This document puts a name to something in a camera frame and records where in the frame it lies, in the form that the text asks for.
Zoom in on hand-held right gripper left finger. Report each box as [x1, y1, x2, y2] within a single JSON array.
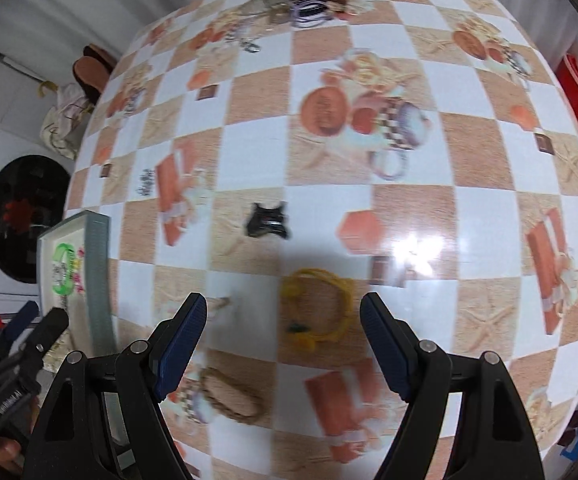
[[21, 292, 209, 480]]

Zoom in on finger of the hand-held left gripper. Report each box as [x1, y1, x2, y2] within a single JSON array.
[[0, 301, 40, 357], [19, 309, 70, 366]]

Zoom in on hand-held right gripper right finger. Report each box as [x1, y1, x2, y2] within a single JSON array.
[[360, 291, 545, 480]]

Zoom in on cream polka dot scrunchie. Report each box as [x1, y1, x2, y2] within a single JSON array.
[[44, 332, 77, 368]]

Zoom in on pastel bead bracelet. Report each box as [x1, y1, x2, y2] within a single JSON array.
[[71, 247, 90, 293]]

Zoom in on grey rectangular tray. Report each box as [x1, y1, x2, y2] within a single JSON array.
[[36, 211, 137, 466]]

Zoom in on green translucent bangle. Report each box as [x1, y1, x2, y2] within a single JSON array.
[[51, 242, 82, 297]]

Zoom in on yellow beaded hair tie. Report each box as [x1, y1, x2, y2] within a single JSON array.
[[280, 268, 355, 353]]

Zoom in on person's left hand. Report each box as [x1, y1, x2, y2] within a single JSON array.
[[0, 396, 42, 476]]

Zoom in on white washing machine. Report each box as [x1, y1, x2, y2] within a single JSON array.
[[0, 115, 77, 341]]

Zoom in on small black hair claw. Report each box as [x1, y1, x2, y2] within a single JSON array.
[[245, 201, 292, 240]]

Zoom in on silver earring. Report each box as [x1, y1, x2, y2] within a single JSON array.
[[136, 169, 156, 197]]

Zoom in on checkered printed tablecloth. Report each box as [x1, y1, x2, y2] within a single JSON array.
[[66, 0, 578, 480]]

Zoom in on beige cloth bag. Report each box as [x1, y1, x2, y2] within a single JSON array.
[[39, 82, 94, 161]]

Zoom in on brown slipper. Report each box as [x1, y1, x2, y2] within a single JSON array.
[[73, 56, 114, 103], [83, 45, 118, 68]]

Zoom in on clear large hair claw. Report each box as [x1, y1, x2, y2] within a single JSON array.
[[241, 0, 302, 23]]

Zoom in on brown braided bracelet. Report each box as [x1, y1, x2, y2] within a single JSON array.
[[200, 367, 266, 423]]

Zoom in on purple hair ties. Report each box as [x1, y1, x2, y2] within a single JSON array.
[[289, 1, 331, 28]]

